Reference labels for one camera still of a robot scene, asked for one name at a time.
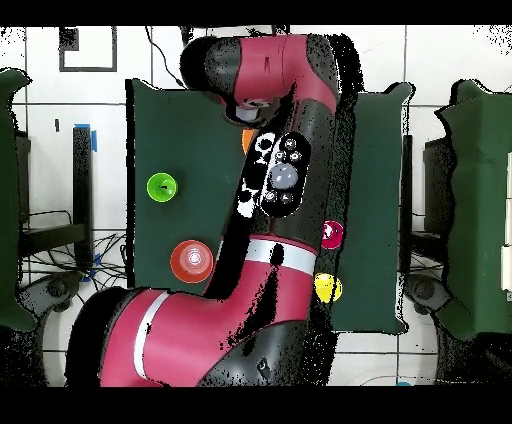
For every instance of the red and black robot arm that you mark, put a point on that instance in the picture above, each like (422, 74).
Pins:
(240, 320)

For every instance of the pink-red cup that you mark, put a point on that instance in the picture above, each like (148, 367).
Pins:
(334, 235)

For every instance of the black metal frame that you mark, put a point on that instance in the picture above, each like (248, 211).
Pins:
(82, 180)
(407, 160)

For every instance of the white panel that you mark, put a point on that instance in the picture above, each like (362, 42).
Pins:
(507, 268)

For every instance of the dark green tablecloth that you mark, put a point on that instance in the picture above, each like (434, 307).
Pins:
(376, 192)

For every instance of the green cup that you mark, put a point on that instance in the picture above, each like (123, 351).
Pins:
(162, 187)

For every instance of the black square frame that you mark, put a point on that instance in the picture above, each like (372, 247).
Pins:
(88, 69)

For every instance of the dark grey pedestal base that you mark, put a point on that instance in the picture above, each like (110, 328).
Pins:
(424, 290)
(56, 288)

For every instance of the blue tape piece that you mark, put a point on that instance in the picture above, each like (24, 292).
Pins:
(94, 142)

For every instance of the neighbouring green cloth table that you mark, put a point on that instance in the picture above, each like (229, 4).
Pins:
(8, 200)
(480, 200)

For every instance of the large orange bowl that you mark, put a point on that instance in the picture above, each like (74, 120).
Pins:
(247, 140)

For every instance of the yellow cup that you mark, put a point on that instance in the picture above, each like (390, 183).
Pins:
(330, 288)

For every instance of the camera tripod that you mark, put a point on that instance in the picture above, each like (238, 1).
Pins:
(184, 34)

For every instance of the small red-orange bowl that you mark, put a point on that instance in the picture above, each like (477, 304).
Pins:
(192, 262)

